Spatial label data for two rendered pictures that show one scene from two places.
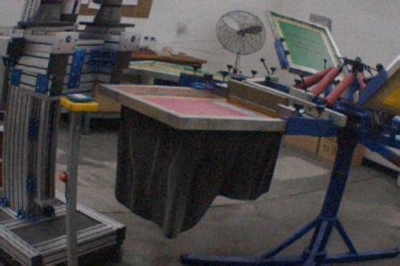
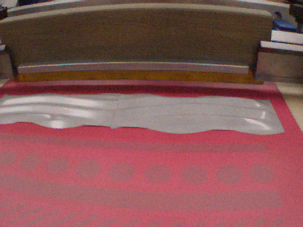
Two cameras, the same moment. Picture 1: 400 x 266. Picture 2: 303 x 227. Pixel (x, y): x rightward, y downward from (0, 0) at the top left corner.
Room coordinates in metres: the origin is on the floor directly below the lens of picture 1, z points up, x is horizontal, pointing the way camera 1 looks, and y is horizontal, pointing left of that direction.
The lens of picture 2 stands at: (1.98, 0.01, 1.11)
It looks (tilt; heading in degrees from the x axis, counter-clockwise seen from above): 32 degrees down; 316
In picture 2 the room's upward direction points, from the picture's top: 2 degrees counter-clockwise
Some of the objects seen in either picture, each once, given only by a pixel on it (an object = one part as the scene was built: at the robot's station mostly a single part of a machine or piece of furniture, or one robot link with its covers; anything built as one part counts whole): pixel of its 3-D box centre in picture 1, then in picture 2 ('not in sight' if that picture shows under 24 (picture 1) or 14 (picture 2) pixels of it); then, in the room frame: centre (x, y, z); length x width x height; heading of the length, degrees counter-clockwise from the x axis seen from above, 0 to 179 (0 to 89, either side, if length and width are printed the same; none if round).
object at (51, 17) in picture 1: (47, 11); not in sight; (1.98, 0.76, 1.31); 0.15 x 0.15 x 0.10
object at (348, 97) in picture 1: (341, 166); not in sight; (2.79, -0.86, 0.67); 0.39 x 0.39 x 1.35
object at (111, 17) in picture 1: (108, 13); not in sight; (2.42, 0.55, 1.31); 0.15 x 0.15 x 0.10
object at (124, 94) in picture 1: (218, 106); not in sight; (2.11, -0.05, 0.97); 0.79 x 0.58 x 0.04; 130
